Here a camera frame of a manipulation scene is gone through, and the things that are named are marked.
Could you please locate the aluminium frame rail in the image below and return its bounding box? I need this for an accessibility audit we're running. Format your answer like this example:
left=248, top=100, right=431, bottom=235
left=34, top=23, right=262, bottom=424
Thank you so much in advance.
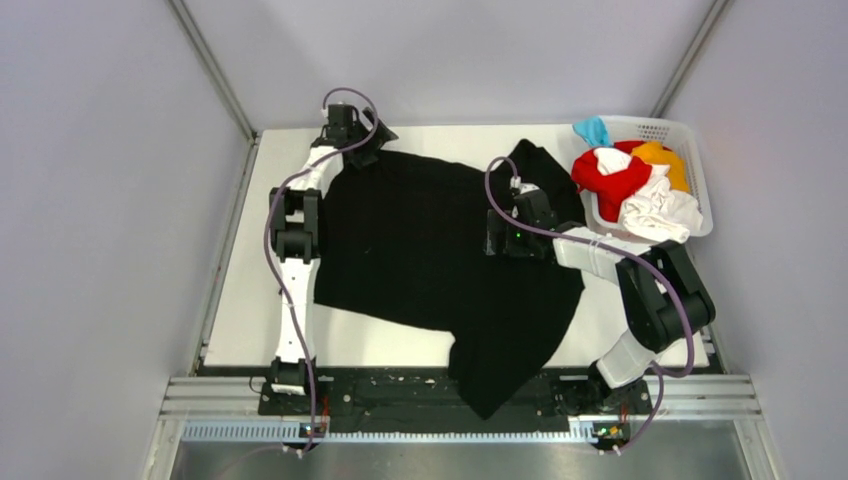
left=143, top=373, right=785, bottom=479

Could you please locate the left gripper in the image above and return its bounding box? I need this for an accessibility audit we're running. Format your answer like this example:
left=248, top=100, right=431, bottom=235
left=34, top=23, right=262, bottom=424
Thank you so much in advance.
left=346, top=107, right=395, bottom=170

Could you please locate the red t shirt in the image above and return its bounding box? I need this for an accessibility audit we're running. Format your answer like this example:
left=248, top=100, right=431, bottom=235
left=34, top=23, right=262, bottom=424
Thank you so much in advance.
left=571, top=140, right=652, bottom=223

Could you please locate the black t shirt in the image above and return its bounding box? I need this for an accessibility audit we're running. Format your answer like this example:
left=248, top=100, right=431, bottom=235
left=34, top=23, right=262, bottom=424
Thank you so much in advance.
left=315, top=139, right=585, bottom=419

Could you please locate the yellow t shirt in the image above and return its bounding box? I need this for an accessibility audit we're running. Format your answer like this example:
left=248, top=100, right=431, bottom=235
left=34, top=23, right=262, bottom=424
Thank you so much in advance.
left=631, top=141, right=691, bottom=193

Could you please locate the white t shirt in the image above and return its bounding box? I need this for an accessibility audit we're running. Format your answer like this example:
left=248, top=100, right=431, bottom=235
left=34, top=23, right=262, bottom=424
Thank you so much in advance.
left=599, top=150, right=703, bottom=243

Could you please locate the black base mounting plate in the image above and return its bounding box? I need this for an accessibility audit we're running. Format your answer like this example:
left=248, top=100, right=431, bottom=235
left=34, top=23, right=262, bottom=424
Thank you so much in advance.
left=254, top=367, right=653, bottom=434

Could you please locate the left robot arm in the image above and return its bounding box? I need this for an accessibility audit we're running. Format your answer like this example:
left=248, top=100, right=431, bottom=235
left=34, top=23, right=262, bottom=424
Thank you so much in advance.
left=265, top=103, right=398, bottom=414

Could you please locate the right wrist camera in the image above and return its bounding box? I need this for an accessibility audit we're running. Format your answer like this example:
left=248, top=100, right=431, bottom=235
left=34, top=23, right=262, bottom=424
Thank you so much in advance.
left=509, top=176, right=539, bottom=196

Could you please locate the corner metal post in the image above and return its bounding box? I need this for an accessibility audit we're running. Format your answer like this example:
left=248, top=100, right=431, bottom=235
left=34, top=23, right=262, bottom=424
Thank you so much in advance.
left=650, top=0, right=734, bottom=118
left=165, top=0, right=258, bottom=144

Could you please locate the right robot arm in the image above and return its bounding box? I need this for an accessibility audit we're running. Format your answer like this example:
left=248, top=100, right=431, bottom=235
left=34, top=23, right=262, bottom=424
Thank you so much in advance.
left=485, top=186, right=716, bottom=412

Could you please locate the left corner metal post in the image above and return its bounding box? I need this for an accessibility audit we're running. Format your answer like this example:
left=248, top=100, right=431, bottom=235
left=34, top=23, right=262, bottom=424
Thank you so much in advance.
left=165, top=0, right=258, bottom=144

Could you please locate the white plastic laundry basket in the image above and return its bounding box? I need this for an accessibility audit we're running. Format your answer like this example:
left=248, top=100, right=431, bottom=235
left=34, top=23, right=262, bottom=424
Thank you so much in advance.
left=572, top=115, right=713, bottom=241

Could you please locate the right corner metal post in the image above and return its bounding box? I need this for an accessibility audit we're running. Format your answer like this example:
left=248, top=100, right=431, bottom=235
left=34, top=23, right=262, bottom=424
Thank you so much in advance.
left=650, top=0, right=734, bottom=118

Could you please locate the light blue t shirt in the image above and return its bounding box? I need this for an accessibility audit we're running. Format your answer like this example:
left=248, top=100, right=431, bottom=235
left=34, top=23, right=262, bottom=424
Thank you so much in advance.
left=572, top=116, right=614, bottom=148

